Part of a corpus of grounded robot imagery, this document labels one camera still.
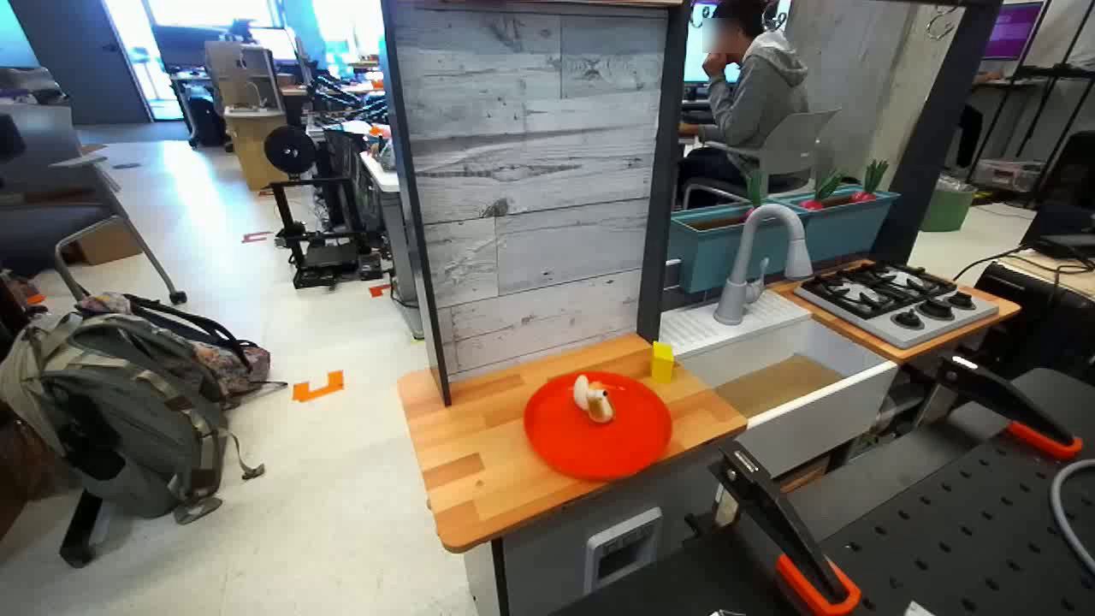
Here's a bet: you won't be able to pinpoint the white and brown plush toy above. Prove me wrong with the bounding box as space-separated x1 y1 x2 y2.
567 368 618 427

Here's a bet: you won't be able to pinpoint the butcher block wooden counter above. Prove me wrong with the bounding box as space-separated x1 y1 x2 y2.
398 332 752 557

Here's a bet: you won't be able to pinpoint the grey toy faucet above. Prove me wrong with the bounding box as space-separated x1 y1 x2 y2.
713 198 817 330

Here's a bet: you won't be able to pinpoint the white toy sink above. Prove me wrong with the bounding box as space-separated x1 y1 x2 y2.
657 288 902 481

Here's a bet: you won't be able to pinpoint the green toy plants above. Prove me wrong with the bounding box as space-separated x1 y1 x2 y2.
744 156 892 215

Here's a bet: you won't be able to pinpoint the grey toy stove top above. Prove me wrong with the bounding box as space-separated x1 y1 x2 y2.
790 259 999 351

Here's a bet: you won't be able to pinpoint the small yellow cup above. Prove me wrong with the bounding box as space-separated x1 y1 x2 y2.
648 335 680 385

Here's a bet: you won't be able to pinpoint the grey wood plank panel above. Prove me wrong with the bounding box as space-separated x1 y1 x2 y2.
379 0 677 393

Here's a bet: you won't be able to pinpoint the red plastic plate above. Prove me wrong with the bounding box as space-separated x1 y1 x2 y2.
521 367 677 487

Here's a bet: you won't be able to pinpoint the teal planter box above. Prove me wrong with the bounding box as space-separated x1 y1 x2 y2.
664 189 905 304

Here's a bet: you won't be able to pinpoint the black 3D printer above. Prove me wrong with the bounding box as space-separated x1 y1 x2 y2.
261 121 387 291

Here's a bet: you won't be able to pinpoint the grey cabinet with drawer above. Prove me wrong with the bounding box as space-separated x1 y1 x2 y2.
458 452 761 616

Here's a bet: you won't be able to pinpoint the grey office chair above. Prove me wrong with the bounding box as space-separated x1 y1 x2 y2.
680 106 840 213

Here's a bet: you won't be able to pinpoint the seated person in grey hoodie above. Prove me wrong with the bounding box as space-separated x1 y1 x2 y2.
677 0 813 198

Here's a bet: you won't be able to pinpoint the beige cabinet machine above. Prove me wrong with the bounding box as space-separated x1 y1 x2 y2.
203 41 291 196

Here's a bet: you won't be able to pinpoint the white marble pattern panel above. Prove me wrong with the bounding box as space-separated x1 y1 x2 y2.
785 0 969 198

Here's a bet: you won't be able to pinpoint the green bin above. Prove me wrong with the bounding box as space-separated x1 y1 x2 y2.
916 176 978 235

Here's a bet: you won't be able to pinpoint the wooden board under stove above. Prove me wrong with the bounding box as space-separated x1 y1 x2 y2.
773 258 1026 368

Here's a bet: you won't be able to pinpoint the grey backpack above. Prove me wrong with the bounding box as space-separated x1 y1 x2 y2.
16 291 276 573

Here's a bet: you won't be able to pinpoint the cardboard box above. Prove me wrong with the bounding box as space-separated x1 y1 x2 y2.
66 213 148 269

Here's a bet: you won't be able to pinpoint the black perforated table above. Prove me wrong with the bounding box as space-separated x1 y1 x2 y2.
555 363 1095 616

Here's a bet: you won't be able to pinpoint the grey lounge chair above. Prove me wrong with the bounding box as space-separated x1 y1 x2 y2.
0 99 190 307

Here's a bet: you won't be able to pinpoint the black desk chair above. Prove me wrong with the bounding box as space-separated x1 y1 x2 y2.
1015 127 1095 259

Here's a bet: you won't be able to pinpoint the slim black frame post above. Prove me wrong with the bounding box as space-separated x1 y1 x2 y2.
633 0 696 344

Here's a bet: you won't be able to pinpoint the orange floor bracket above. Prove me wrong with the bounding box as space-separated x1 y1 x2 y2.
286 367 349 407

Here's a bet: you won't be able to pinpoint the black clamp with orange handle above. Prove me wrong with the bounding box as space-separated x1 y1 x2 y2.
706 441 869 616
911 349 1087 466

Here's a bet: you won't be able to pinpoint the wide black frame post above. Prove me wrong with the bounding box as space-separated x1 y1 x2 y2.
869 0 1010 267

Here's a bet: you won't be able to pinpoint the black wire shelving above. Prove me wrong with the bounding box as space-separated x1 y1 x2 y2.
964 0 1095 198

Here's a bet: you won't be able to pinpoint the grey cable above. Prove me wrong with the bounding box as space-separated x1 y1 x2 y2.
1046 455 1095 546

